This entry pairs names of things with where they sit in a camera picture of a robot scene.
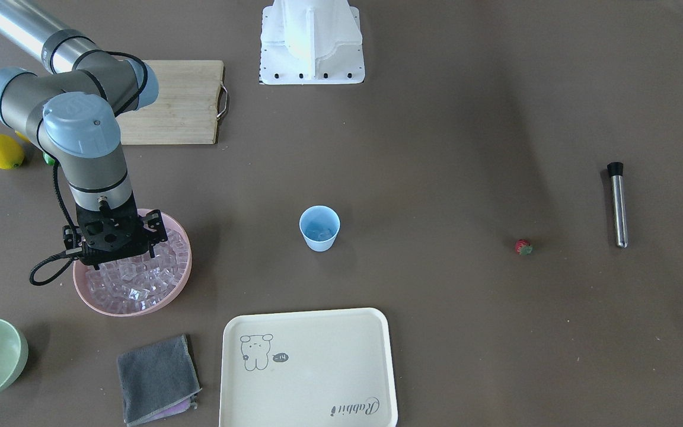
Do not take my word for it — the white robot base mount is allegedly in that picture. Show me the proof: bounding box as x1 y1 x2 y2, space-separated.
258 1 366 85

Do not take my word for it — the pink bowl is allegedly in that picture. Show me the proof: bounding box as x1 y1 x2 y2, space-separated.
73 209 193 317

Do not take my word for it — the clear ice cubes pile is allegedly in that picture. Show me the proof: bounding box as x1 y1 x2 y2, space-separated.
84 228 189 313

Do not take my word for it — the grey folded cloth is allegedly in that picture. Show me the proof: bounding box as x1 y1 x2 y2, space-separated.
117 333 202 426

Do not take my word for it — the green lime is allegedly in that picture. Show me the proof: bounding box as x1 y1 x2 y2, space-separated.
42 152 57 167

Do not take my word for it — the steel muddler black tip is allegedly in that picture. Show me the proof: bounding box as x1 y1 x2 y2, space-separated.
607 162 629 248

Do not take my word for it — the red strawberry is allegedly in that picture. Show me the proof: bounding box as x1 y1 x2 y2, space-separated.
515 240 534 255

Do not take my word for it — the whole yellow lemon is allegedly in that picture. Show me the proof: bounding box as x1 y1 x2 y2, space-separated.
15 131 30 143
0 133 26 170

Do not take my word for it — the pink cloth under grey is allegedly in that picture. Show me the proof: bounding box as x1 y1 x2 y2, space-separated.
149 396 197 421

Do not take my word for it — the light blue plastic cup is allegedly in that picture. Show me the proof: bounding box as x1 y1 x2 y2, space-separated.
298 205 340 252

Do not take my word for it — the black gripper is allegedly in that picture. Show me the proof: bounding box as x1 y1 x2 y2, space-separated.
62 193 168 266

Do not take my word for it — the bamboo cutting board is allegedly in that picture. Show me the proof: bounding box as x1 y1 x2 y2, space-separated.
117 60 228 146

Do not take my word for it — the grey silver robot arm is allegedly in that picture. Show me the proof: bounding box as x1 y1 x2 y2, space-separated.
0 1 167 266

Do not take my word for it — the cream rabbit tray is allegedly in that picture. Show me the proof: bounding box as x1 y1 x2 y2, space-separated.
219 308 398 426

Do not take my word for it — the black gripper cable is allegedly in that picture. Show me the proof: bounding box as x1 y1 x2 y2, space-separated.
29 51 150 286

